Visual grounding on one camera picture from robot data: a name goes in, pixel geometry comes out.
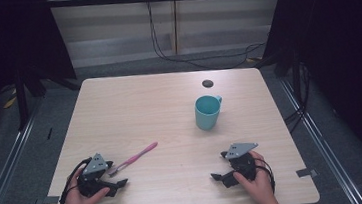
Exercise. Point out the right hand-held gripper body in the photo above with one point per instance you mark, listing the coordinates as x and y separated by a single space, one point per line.
243 164

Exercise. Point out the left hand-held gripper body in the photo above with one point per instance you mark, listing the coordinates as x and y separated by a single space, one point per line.
91 182

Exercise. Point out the pink toothbrush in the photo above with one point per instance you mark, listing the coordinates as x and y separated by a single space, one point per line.
134 158

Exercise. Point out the teal cup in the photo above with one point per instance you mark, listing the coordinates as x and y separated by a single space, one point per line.
206 119

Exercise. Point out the person's right hand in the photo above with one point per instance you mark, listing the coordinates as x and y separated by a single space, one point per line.
262 184

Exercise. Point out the grey tape strip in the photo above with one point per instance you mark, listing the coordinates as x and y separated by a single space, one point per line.
306 172
51 200

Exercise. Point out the dark round table grommet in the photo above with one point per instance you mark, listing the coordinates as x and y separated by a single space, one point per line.
207 83

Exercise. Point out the black metal stand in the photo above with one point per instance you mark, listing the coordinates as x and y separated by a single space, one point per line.
21 104

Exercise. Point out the dark curtain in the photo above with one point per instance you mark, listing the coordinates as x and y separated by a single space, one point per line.
2 42
341 49

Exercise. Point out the metal floor rail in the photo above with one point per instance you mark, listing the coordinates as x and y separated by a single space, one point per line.
324 151
4 169

